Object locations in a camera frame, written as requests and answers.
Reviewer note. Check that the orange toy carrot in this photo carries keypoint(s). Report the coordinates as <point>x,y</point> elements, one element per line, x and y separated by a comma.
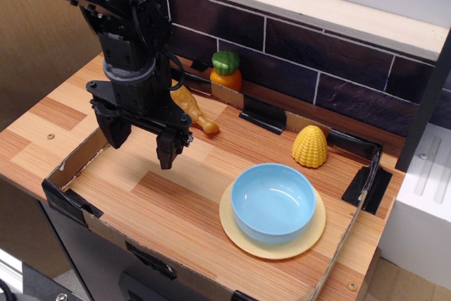
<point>226,70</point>

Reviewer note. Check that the toy chicken drumstick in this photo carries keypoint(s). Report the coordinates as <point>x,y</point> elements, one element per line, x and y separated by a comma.
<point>187,102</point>

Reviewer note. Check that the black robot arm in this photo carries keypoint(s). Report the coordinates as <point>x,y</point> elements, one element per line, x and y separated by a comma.
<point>133,35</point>

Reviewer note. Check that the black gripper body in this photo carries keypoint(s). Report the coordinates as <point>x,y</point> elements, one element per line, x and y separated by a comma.
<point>143,97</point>

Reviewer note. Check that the light blue bowl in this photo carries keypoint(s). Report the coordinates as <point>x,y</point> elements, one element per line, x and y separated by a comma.
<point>272,203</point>

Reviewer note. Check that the pale yellow plate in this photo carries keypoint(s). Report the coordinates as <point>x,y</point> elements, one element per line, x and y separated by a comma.
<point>295,247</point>

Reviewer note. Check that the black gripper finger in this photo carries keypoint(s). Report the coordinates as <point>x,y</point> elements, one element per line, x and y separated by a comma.
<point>168,147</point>
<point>114,126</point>

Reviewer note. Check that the yellow toy corn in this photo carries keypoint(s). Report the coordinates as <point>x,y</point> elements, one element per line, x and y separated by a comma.
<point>310,148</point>

